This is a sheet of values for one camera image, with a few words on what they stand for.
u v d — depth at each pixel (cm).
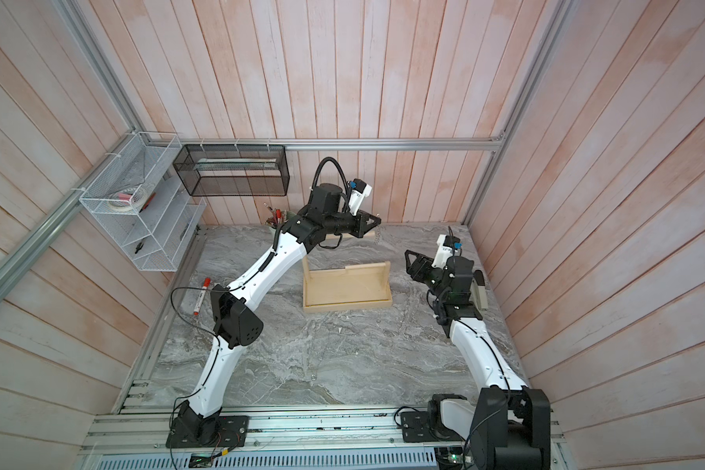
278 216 96
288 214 98
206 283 104
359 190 73
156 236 78
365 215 74
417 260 74
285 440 73
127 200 69
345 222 73
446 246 72
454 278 60
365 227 74
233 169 104
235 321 55
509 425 41
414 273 73
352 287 100
